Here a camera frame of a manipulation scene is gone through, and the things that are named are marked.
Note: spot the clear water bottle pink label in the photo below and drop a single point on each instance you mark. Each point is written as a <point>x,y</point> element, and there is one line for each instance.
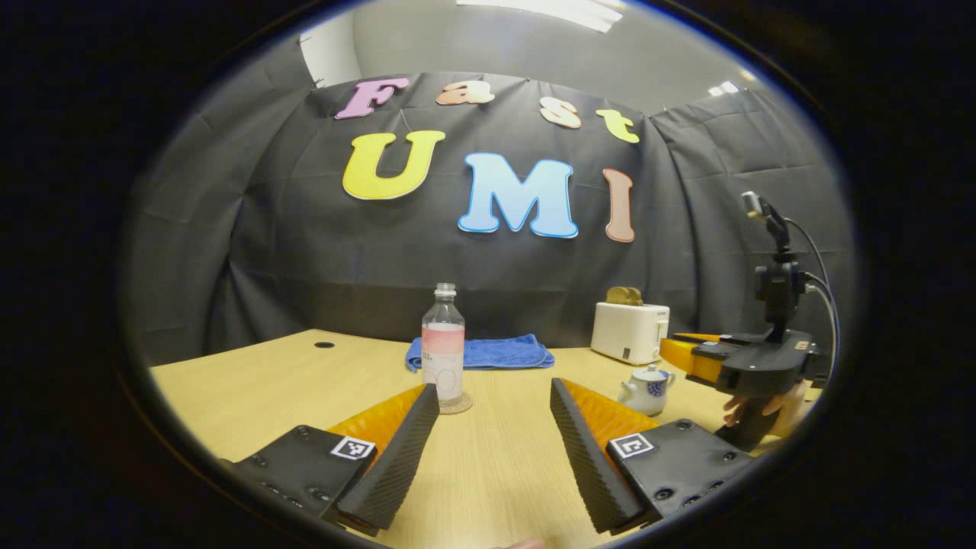
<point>444,351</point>

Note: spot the round brown coaster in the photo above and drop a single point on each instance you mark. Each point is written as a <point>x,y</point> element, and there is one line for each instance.
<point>461,406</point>

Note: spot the white toaster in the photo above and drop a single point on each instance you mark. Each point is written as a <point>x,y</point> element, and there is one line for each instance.
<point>629,332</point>

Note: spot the small ceiling lights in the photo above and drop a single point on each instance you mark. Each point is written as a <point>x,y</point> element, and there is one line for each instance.
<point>728,85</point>

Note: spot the brown bread slice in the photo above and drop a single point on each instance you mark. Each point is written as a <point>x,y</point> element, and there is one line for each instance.
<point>635,296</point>
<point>616,296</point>

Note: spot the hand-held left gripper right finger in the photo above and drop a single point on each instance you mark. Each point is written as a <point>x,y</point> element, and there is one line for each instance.
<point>585,465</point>

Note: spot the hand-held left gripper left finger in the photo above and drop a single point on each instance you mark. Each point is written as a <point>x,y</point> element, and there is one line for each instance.
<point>402,465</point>

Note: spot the ceiling light panel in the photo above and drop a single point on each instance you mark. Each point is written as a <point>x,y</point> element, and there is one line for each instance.
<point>549,9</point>

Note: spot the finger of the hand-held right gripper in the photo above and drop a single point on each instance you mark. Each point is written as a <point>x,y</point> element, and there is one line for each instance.
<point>713,351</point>
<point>732,337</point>

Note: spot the blue folded towel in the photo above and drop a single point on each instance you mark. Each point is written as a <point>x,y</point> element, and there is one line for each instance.
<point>503,353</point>

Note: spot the white blue-patterned teacup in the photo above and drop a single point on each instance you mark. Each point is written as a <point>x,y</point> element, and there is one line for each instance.
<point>648,396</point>

